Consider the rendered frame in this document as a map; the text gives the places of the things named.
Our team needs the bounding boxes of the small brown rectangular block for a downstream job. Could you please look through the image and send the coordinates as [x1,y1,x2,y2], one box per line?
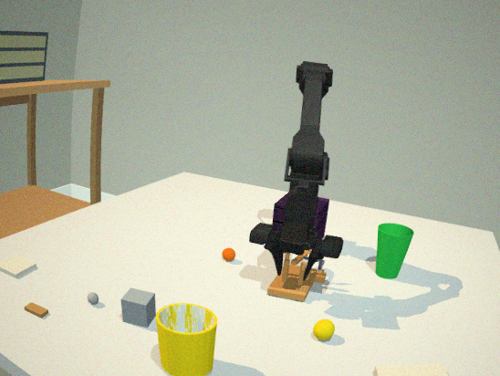
[25,302,48,318]

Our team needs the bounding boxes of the yellow ball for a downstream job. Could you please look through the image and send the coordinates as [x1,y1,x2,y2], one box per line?
[313,319,335,340]

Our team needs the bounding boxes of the grey ball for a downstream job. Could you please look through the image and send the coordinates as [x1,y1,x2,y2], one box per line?
[87,292,99,305]

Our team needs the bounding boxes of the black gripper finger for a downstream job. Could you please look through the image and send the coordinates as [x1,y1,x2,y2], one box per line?
[264,245,283,276]
[303,250,324,281]

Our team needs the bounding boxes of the orange ball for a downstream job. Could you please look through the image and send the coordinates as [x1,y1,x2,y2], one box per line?
[223,248,235,261]

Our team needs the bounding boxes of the yellow cup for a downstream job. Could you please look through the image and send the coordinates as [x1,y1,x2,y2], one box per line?
[156,303,218,376]

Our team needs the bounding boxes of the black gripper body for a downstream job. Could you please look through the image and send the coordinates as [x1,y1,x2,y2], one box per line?
[249,217,343,258]

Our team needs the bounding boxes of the green tapered cup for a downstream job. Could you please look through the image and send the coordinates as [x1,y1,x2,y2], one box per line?
[376,223,414,279]

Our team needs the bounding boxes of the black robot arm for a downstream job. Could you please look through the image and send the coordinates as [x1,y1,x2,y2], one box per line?
[279,61,333,256]

